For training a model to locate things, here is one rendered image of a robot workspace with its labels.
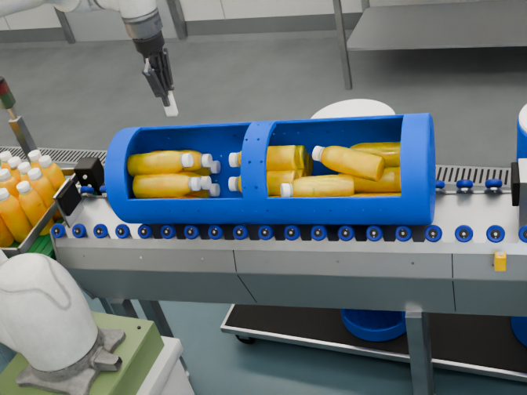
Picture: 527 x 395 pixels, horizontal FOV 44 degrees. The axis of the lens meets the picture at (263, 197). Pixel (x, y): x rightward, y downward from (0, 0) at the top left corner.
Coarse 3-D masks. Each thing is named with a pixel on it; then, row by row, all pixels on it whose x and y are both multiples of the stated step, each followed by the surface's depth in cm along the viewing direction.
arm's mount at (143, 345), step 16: (96, 320) 150; (112, 320) 149; (128, 320) 148; (144, 320) 147; (128, 336) 144; (144, 336) 143; (160, 336) 149; (128, 352) 140; (144, 352) 143; (160, 352) 149; (16, 368) 143; (128, 368) 138; (144, 368) 144; (0, 384) 140; (16, 384) 139; (96, 384) 135; (112, 384) 134; (128, 384) 138
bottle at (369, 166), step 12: (324, 156) 171; (336, 156) 169; (348, 156) 168; (360, 156) 167; (372, 156) 166; (336, 168) 170; (348, 168) 168; (360, 168) 166; (372, 168) 165; (372, 180) 167
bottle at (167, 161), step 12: (132, 156) 188; (144, 156) 186; (156, 156) 185; (168, 156) 183; (180, 156) 183; (132, 168) 187; (144, 168) 185; (156, 168) 184; (168, 168) 183; (180, 168) 184
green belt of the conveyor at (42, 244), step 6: (60, 222) 217; (48, 234) 213; (36, 240) 212; (42, 240) 211; (48, 240) 210; (12, 246) 212; (18, 246) 211; (36, 246) 209; (42, 246) 208; (48, 246) 208; (30, 252) 207; (36, 252) 206; (42, 252) 206; (48, 252) 206; (54, 252) 208; (54, 258) 208
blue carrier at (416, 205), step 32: (128, 128) 190; (160, 128) 187; (192, 128) 189; (224, 128) 188; (256, 128) 173; (288, 128) 184; (320, 128) 182; (352, 128) 180; (384, 128) 177; (416, 128) 158; (224, 160) 198; (256, 160) 167; (416, 160) 154; (128, 192) 191; (224, 192) 198; (256, 192) 168; (416, 192) 156; (384, 224) 170; (416, 224) 167
